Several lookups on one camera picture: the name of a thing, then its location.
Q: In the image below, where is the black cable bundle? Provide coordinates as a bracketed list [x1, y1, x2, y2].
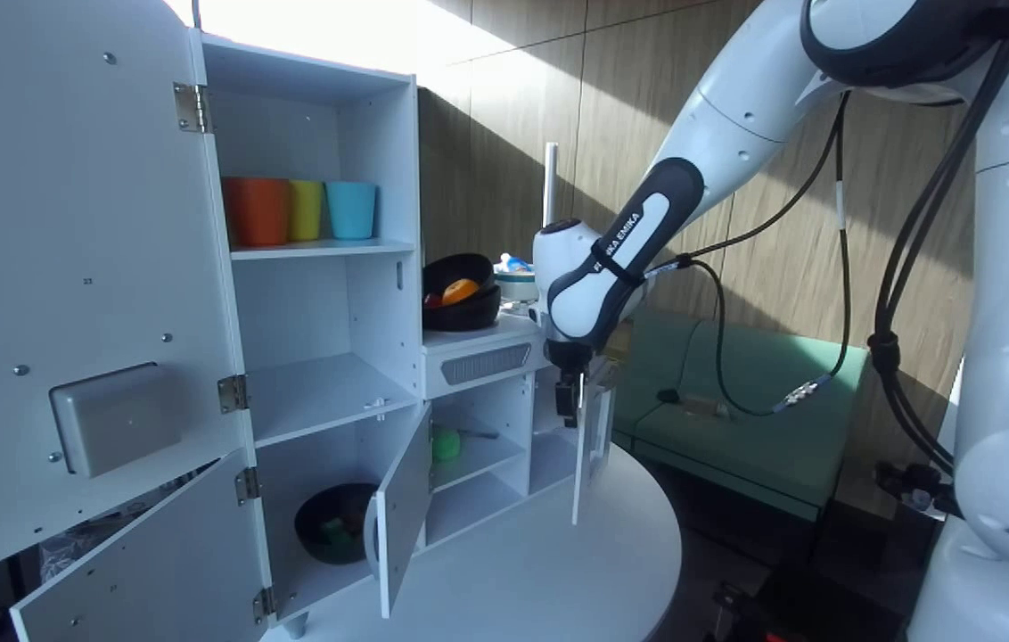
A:
[866, 9, 1009, 476]

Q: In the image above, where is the red toy cup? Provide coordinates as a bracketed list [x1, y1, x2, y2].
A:
[221, 176, 295, 251]

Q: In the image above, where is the oven door with window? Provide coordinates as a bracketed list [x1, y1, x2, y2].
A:
[565, 371, 615, 532]

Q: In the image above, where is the black toy pot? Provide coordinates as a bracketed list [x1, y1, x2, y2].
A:
[420, 251, 501, 336]

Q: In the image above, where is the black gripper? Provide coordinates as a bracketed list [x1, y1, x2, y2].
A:
[545, 336, 593, 419]

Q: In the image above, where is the black base cable plug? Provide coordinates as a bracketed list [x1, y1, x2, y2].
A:
[872, 459, 967, 520]

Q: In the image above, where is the orange toy fruit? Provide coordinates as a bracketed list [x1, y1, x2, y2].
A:
[439, 275, 484, 306]

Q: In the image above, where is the round white table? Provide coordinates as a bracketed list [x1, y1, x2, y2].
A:
[255, 441, 684, 642]

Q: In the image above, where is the green padded mat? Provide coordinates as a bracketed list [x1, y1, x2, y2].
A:
[606, 325, 872, 529]

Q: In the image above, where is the light blue toy cup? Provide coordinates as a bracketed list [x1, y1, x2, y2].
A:
[324, 179, 382, 246]

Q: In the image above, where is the white upright pole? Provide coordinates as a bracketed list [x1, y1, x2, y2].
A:
[538, 140, 564, 230]

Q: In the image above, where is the green toy ball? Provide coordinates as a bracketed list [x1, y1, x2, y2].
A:
[429, 423, 468, 467]

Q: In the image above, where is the black toy bowl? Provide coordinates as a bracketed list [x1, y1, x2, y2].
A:
[293, 476, 382, 567]

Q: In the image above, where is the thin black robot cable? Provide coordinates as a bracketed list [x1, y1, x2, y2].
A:
[678, 85, 860, 419]

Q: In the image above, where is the short white fridge door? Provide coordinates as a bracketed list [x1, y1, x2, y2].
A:
[8, 456, 279, 642]

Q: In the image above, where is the yellow-green toy cup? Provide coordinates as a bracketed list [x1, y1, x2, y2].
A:
[290, 179, 331, 246]

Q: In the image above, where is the small brown handled tool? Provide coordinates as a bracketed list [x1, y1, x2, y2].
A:
[657, 386, 733, 419]

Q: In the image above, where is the white toy kitchen body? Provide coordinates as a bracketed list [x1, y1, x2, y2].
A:
[194, 33, 625, 642]

